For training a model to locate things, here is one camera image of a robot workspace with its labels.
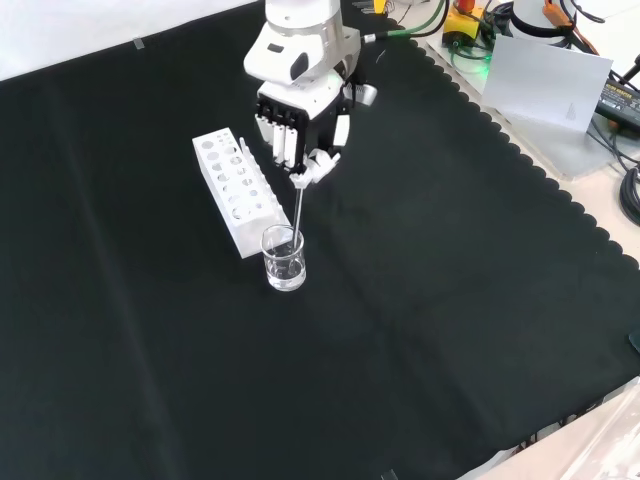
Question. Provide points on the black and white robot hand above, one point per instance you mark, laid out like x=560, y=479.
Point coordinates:
x=305, y=102

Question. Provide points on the yellow stop button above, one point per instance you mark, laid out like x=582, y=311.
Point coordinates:
x=460, y=25

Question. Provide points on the pale board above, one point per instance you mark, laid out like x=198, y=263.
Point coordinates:
x=540, y=80

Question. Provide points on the clear glass rod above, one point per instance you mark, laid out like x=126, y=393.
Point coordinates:
x=298, y=210

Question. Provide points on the black power adapter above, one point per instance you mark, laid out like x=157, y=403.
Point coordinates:
x=617, y=100

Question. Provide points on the grey base plate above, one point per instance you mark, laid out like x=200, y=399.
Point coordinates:
x=565, y=155

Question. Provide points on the small clear glass beaker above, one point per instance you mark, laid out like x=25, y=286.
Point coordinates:
x=285, y=272

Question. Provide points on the black bench cloth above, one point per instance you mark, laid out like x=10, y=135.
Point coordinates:
x=150, y=325

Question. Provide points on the white test tube rack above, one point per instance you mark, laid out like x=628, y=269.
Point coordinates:
x=250, y=240

